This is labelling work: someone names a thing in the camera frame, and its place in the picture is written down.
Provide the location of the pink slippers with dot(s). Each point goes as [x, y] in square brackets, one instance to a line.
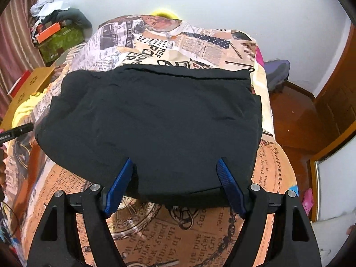
[308, 200]

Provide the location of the black hooded zip jacket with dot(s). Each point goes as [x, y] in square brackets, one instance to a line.
[150, 122]

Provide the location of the red book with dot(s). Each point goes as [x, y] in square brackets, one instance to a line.
[21, 81]

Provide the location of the wooden lap table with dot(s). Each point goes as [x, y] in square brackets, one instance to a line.
[33, 83]

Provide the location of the purple grey cloth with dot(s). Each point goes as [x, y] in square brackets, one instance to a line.
[276, 73]

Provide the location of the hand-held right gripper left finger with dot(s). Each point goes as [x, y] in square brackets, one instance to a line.
[119, 189]

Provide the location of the brown wooden door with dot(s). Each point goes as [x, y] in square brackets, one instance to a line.
[339, 97]

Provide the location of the orange box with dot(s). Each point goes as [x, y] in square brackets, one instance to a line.
[48, 32]

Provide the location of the yellow cloth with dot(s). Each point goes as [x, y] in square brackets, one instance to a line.
[25, 108]

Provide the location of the striped brown curtain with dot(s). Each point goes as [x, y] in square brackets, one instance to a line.
[16, 39]

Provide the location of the newspaper print blanket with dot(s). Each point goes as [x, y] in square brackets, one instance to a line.
[180, 44]

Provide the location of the person's left hand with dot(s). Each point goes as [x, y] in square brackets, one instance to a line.
[2, 172]

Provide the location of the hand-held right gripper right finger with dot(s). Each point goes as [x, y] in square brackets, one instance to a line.
[230, 185]

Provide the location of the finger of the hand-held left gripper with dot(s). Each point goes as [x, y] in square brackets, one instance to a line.
[23, 129]

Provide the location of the pile of clothes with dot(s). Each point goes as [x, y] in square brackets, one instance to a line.
[46, 11]

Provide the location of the pink cloth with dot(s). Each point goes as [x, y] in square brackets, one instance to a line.
[260, 57]

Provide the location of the green patterned box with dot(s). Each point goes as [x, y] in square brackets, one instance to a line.
[62, 43]

